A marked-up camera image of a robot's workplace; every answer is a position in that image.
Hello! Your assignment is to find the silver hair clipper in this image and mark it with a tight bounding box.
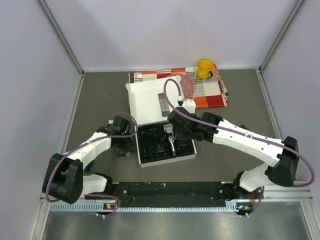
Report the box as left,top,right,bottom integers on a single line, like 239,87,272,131
163,124,176,156

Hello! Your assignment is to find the white cardboard box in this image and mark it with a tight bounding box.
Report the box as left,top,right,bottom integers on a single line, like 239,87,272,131
125,74,197,169

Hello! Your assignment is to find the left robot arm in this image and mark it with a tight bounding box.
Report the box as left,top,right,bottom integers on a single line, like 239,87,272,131
42,116,135,204

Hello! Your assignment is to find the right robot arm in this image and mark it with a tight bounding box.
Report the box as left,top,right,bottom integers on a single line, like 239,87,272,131
167,107,299,200

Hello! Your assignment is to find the black plastic tray insert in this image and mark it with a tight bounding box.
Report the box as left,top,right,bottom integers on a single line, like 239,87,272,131
136,122,197,168

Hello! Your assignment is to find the pink dotted plate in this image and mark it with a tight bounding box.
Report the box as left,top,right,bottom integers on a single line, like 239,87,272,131
168,73,195,98

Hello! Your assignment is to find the orange patterned cloth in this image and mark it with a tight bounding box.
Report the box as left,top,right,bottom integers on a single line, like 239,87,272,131
128,65,229,109

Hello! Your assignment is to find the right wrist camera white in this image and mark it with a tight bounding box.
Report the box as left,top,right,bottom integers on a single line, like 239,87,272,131
177,96,196,114

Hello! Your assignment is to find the yellow mug black handle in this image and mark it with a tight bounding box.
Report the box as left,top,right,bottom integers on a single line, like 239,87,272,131
197,59,214,79

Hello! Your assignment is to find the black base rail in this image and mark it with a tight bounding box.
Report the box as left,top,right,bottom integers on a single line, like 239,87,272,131
84,181,253,208

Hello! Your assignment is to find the white cable duct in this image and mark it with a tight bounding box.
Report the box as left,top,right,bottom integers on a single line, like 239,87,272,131
49,201,253,213

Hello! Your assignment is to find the aluminium frame rail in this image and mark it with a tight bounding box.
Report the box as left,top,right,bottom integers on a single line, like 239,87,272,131
262,185,313,202

